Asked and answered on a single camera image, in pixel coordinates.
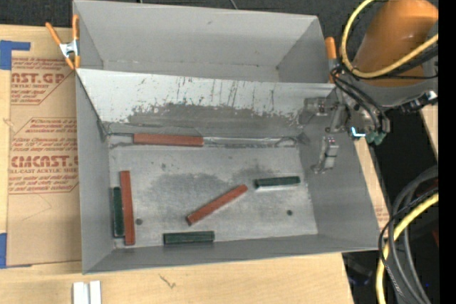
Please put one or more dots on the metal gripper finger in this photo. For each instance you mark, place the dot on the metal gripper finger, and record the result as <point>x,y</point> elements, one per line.
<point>318,107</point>
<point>330,149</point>

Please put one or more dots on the dark green flat block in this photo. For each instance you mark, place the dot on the dark green flat block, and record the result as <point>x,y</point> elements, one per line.
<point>189,237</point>
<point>118,211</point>
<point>278,182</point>

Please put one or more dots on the grey metal bin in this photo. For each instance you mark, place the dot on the grey metal bin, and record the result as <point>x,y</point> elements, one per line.
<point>213,167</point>

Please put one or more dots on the red-brown flat block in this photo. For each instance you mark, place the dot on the red-brown flat block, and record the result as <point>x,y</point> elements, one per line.
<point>167,139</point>
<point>127,206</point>
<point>217,204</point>

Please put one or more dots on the brown cardboard board red print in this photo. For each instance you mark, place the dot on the brown cardboard board red print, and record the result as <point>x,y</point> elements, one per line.
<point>42,224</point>

